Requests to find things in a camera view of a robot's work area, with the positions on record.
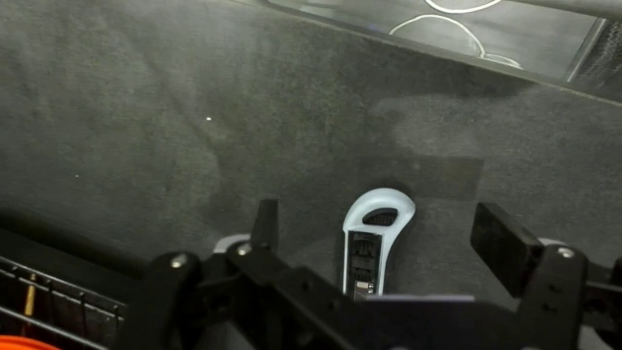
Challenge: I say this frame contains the orange object in rack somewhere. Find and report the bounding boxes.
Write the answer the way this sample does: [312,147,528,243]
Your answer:
[0,334,61,350]

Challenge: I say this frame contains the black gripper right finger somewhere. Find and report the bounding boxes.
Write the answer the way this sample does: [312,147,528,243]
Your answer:
[471,202,545,297]

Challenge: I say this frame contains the black dish drying rack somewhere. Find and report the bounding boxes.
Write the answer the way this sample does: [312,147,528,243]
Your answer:
[0,229,135,350]

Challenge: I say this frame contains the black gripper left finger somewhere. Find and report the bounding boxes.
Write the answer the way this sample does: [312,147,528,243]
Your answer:
[252,198,281,252]

